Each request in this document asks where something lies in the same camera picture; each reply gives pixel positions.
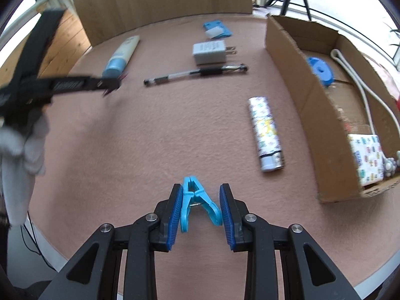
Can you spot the blue plastic card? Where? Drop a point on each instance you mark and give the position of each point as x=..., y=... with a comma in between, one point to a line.
x=215, y=24

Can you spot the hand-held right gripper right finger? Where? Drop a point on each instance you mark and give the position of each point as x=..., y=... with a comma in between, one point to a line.
x=226, y=222

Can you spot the red rubber band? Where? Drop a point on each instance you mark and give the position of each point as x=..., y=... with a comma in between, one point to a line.
x=125, y=75

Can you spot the white eraser block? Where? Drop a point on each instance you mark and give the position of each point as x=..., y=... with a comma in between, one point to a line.
x=214, y=32

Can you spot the wooden plank panel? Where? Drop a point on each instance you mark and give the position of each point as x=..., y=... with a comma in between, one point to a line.
x=68, y=43

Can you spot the white sunscreen tube blue cap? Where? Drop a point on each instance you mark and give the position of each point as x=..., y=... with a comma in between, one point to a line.
x=120, y=56

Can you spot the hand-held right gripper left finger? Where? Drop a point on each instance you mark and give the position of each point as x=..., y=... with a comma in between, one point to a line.
x=175, y=222

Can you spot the person's left hand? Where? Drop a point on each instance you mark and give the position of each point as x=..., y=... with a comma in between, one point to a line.
x=18, y=156

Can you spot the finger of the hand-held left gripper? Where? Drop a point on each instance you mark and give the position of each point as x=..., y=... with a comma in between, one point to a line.
x=78, y=84

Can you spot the patterned tissue pack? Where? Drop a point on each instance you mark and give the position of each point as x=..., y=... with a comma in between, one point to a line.
x=365, y=159

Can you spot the light blue clip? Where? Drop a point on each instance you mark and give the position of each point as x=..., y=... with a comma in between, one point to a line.
x=190, y=190

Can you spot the round blue tape measure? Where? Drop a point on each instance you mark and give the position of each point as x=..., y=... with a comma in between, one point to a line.
x=320, y=70

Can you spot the patterned lighter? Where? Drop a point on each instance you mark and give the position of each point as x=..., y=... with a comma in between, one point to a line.
x=265, y=131

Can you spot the green spider plant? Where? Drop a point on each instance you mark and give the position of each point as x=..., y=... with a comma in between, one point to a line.
x=395, y=34

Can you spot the black pen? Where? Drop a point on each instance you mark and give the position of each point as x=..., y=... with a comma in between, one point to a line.
x=193, y=73

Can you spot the white charger adapter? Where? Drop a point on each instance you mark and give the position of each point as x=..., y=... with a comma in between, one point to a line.
x=207, y=53

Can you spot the cardboard box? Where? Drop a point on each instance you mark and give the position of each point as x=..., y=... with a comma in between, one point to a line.
x=312, y=115

